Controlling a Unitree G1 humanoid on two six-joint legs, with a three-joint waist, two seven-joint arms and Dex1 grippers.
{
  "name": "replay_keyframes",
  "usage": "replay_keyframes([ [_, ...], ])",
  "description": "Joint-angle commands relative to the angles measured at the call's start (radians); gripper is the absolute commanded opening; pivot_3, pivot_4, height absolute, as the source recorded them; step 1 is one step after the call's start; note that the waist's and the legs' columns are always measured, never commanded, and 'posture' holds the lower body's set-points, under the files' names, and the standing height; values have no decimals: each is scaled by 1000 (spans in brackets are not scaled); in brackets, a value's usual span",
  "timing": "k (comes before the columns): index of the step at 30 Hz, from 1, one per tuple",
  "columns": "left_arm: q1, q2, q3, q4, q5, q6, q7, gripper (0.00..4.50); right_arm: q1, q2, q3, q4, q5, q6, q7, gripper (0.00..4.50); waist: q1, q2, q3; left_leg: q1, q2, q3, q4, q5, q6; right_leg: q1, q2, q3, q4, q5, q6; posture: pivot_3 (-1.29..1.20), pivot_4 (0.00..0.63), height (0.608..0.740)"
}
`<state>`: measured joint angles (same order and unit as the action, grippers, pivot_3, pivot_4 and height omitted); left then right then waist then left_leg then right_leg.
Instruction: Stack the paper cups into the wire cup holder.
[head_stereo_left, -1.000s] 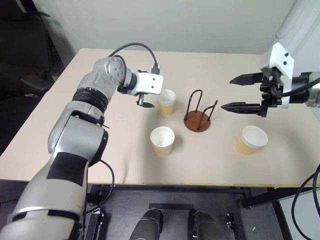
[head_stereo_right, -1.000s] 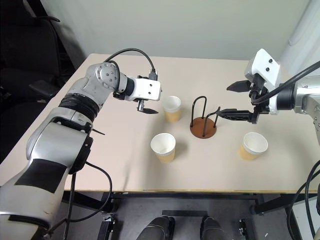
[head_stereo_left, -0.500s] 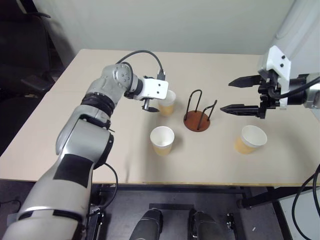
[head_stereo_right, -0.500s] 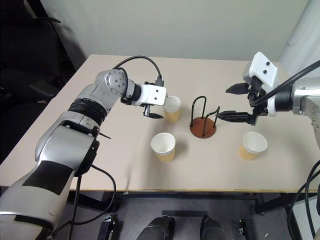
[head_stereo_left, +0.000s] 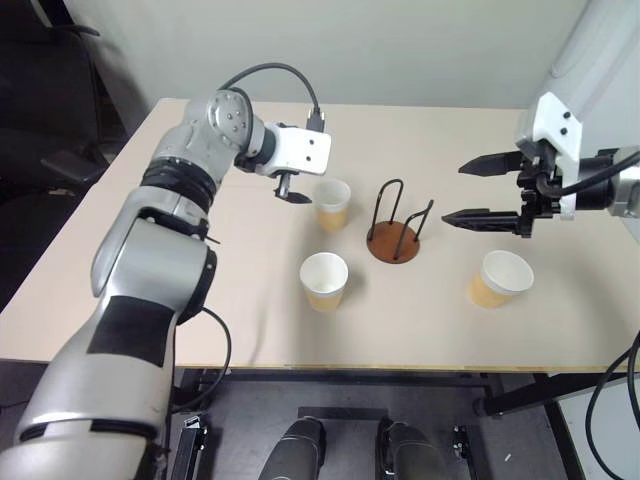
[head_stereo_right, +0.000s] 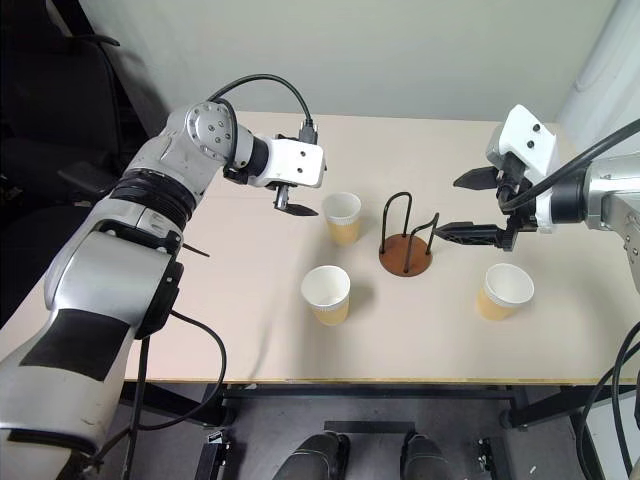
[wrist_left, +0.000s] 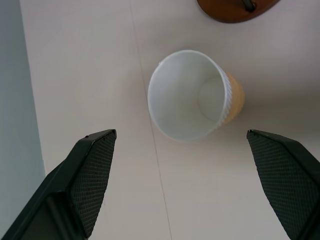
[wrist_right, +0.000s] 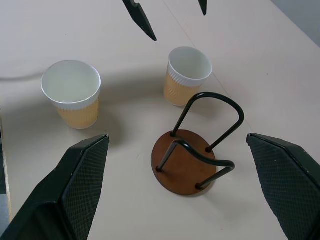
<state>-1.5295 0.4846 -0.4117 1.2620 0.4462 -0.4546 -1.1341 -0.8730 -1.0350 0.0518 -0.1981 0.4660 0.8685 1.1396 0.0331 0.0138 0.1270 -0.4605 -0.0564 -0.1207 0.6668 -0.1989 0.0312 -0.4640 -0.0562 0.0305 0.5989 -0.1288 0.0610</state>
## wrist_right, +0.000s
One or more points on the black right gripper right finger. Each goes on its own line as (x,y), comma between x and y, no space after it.
(290,187)

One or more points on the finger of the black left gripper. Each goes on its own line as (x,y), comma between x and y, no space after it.
(203,6)
(141,20)

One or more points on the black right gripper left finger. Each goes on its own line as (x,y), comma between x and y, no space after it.
(62,200)

